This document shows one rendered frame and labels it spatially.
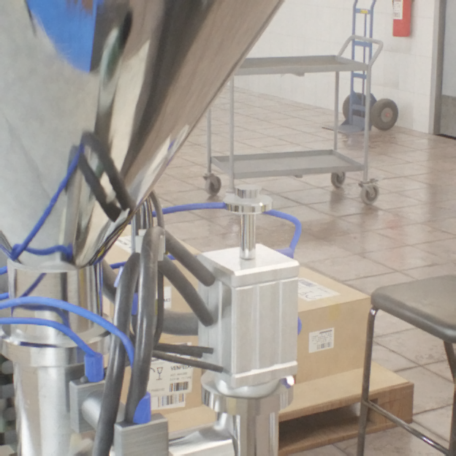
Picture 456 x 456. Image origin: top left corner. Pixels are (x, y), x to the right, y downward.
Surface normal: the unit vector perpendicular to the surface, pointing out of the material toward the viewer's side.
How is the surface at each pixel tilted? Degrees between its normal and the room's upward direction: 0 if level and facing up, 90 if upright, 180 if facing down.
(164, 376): 90
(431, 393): 0
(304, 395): 0
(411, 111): 90
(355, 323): 90
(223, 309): 90
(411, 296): 0
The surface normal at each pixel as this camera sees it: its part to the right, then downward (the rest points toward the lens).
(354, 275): 0.00, -0.97
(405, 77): -0.87, 0.13
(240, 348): 0.49, 0.22
